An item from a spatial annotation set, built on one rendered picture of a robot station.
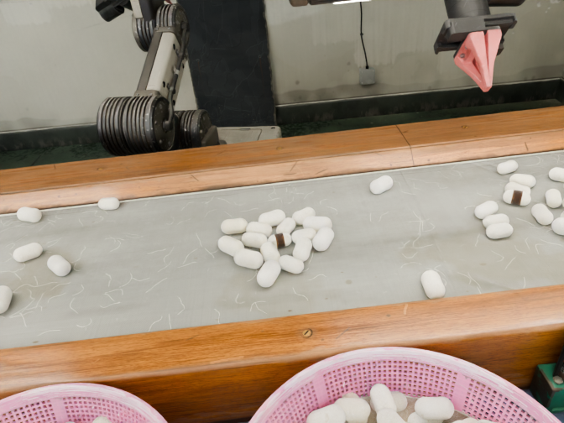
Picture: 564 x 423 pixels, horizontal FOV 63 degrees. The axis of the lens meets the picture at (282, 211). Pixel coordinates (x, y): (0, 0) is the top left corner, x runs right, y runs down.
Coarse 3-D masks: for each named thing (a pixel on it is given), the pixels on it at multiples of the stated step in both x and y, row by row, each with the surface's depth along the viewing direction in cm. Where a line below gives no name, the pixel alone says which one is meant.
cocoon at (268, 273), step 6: (264, 264) 54; (270, 264) 54; (276, 264) 54; (264, 270) 53; (270, 270) 53; (276, 270) 53; (258, 276) 53; (264, 276) 52; (270, 276) 52; (276, 276) 53; (258, 282) 53; (264, 282) 52; (270, 282) 52
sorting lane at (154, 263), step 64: (256, 192) 71; (320, 192) 69; (384, 192) 68; (448, 192) 66; (0, 256) 63; (64, 256) 62; (128, 256) 61; (192, 256) 60; (320, 256) 57; (384, 256) 56; (448, 256) 55; (512, 256) 54; (0, 320) 53; (64, 320) 52; (128, 320) 51; (192, 320) 50
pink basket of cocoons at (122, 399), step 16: (64, 384) 41; (80, 384) 41; (96, 384) 41; (0, 400) 40; (16, 400) 41; (32, 400) 41; (64, 400) 41; (80, 400) 41; (96, 400) 41; (112, 400) 41; (128, 400) 40; (0, 416) 40; (16, 416) 41; (32, 416) 41; (48, 416) 42; (64, 416) 42; (80, 416) 42; (96, 416) 42; (112, 416) 41; (128, 416) 40; (144, 416) 39; (160, 416) 38
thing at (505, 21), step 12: (456, 0) 68; (468, 0) 67; (480, 0) 67; (456, 12) 68; (468, 12) 66; (480, 12) 66; (444, 24) 66; (492, 24) 66; (504, 24) 66; (444, 48) 70; (456, 48) 70
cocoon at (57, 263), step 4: (52, 256) 59; (56, 256) 59; (60, 256) 59; (48, 260) 59; (52, 260) 58; (56, 260) 58; (60, 260) 58; (64, 260) 58; (48, 264) 59; (52, 264) 58; (56, 264) 58; (60, 264) 58; (64, 264) 58; (68, 264) 58; (52, 268) 58; (56, 268) 57; (60, 268) 57; (64, 268) 58; (68, 268) 58; (56, 272) 57; (60, 272) 57; (64, 272) 58; (68, 272) 58
